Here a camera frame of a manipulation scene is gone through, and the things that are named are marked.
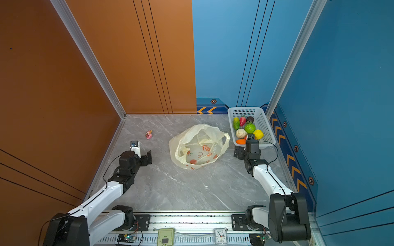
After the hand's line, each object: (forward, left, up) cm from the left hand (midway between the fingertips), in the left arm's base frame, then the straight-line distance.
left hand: (142, 150), depth 87 cm
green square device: (-40, -18, -10) cm, 45 cm away
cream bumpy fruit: (+17, -60, -6) cm, 63 cm away
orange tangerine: (+10, -60, -4) cm, 61 cm away
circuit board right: (-40, -61, -12) cm, 74 cm away
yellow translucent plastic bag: (+11, -32, -10) cm, 35 cm away
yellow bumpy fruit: (+15, -71, -4) cm, 73 cm away
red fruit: (+15, -63, -7) cm, 65 cm away
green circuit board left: (-40, 0, -13) cm, 42 cm away
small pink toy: (+18, +3, -9) cm, 20 cm away
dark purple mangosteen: (+32, -69, -6) cm, 76 cm away
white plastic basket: (+29, -76, -6) cm, 82 cm away
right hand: (+3, -59, -2) cm, 59 cm away
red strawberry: (+29, -63, -5) cm, 70 cm away
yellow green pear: (+27, -58, -6) cm, 65 cm away
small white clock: (-39, -43, -9) cm, 59 cm away
